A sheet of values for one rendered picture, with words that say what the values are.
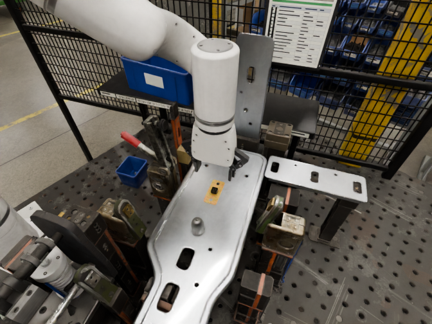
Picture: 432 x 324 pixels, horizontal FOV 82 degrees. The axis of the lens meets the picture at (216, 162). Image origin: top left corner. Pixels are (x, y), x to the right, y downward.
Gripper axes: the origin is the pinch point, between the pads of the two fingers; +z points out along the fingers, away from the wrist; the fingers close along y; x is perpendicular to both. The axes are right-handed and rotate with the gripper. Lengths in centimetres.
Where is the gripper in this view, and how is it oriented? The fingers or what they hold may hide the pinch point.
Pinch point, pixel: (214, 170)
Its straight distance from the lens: 64.9
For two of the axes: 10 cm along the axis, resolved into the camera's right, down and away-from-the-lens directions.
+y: 9.4, 2.4, -2.3
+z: -0.1, 6.9, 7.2
